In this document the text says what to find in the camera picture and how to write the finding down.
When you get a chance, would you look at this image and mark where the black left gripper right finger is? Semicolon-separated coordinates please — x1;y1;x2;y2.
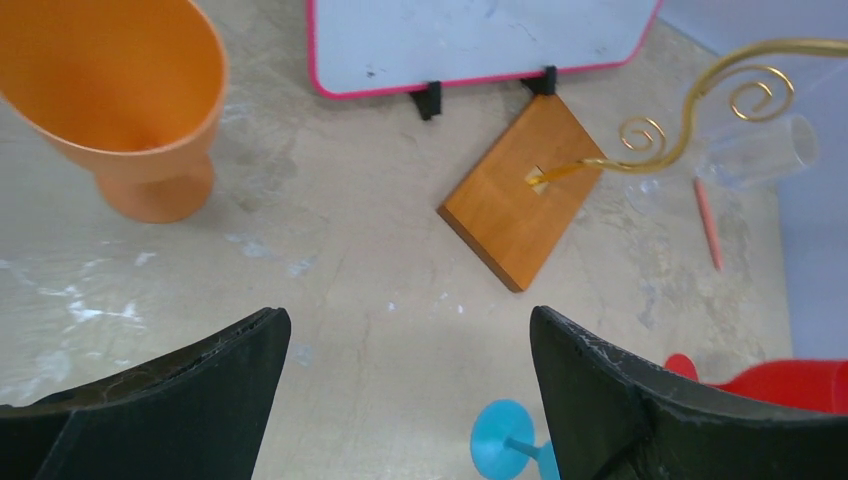
529;306;847;479

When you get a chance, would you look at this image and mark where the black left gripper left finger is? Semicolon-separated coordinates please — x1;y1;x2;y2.
1;308;291;479

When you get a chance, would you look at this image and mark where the orange plastic wine glass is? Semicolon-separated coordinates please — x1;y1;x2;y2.
1;1;229;224

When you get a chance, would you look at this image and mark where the blue plastic wine glass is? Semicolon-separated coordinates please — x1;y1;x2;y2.
469;399;560;480

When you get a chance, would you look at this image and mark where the red plastic wine glass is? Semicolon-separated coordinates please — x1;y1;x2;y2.
663;353;847;416

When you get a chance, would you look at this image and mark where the pink pencil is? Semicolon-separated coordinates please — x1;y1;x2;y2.
693;178;724;271

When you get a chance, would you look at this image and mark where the pink framed whiteboard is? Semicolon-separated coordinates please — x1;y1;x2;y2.
305;0;662;100

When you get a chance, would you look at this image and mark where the gold wire wine glass rack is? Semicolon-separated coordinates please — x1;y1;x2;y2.
437;38;847;292

